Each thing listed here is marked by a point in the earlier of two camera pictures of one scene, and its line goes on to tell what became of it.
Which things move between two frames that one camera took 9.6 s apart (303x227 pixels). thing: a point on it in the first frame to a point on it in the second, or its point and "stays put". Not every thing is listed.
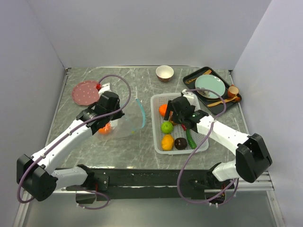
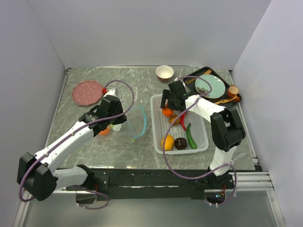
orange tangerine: [105, 130] stays put
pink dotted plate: [85, 93] stays put
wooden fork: [206, 73] stays put
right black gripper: [169, 108] to [167, 94]
